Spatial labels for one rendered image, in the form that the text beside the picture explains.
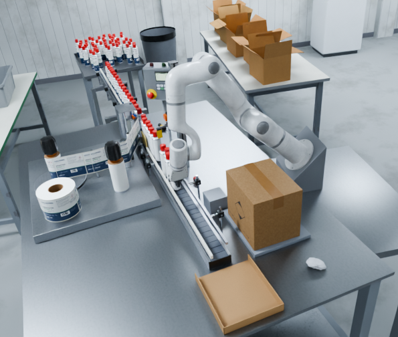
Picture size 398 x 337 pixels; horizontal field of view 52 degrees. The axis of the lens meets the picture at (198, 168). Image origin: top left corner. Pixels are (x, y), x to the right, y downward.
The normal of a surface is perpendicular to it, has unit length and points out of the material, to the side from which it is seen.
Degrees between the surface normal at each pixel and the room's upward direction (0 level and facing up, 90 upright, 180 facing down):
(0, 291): 0
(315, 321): 0
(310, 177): 90
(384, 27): 90
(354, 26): 90
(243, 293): 0
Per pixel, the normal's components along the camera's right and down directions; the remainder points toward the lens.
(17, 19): 0.18, 0.52
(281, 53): 0.31, 0.64
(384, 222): -0.08, -0.83
